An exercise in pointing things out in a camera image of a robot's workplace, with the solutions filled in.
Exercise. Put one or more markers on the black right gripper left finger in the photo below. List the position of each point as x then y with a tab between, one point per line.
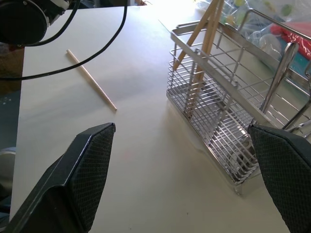
73	184

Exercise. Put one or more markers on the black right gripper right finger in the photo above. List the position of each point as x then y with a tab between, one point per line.
286	174

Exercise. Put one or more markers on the metal spoon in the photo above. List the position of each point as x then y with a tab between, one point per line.
281	72

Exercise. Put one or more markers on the clear plastic bag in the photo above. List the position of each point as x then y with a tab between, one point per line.
252	21

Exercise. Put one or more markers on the wooden chopstick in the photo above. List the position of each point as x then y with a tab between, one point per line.
209	38
91	79
194	36

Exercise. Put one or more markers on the red patterned package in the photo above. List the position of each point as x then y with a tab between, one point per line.
294	34

